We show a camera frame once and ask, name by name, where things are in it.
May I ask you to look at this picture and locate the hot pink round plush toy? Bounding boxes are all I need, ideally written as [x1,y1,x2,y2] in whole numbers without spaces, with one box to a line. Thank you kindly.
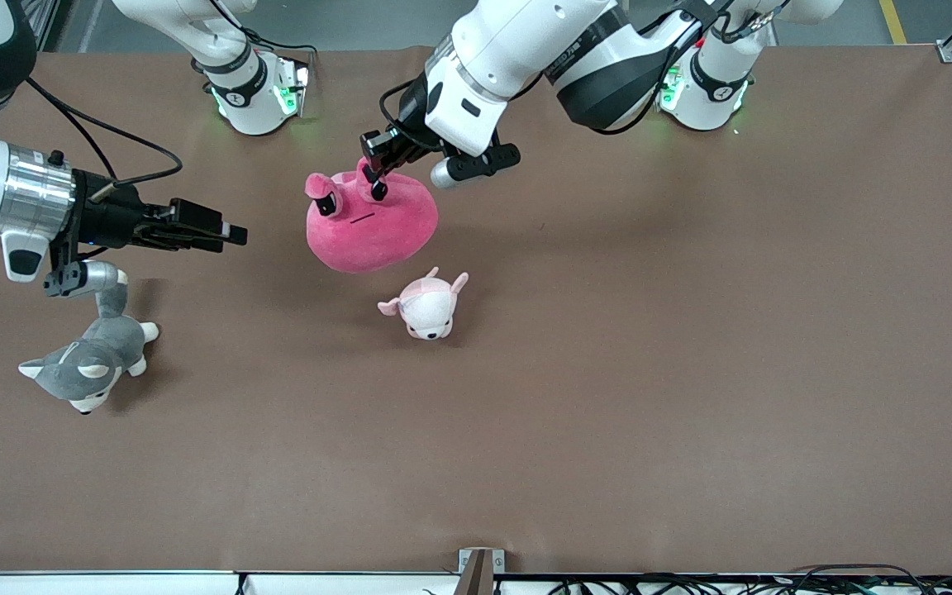
[304,157,440,274]

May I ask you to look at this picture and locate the light pink plush puppy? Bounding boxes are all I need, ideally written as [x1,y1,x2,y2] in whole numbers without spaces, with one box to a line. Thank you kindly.
[377,266,470,341]

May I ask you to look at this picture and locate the grey white husky plush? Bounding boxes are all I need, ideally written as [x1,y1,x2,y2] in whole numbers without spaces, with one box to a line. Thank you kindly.
[17,268,160,416]

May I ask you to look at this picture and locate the brown table cover sheet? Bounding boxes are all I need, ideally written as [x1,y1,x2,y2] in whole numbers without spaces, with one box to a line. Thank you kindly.
[0,43,952,576]

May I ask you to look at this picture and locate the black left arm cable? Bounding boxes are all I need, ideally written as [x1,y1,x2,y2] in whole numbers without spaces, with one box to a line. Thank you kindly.
[379,0,783,154]

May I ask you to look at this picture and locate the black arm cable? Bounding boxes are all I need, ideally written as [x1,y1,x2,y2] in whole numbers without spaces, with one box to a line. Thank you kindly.
[26,77,184,199]
[379,0,783,154]

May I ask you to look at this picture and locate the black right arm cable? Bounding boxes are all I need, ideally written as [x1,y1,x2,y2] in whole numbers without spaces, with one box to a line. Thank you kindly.
[26,77,184,199]

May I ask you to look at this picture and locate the black right base cable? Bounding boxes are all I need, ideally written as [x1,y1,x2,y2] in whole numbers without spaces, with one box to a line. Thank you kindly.
[198,0,317,79]

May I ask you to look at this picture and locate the white table edge rail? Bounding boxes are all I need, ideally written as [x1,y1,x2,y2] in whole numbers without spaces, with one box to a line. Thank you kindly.
[0,569,460,595]

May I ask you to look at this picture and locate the metal bracket with post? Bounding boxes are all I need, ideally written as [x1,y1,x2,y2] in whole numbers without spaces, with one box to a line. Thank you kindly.
[453,547,507,595]

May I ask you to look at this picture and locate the black cable bundle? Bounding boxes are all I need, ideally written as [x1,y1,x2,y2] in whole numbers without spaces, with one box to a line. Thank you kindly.
[542,564,952,595]

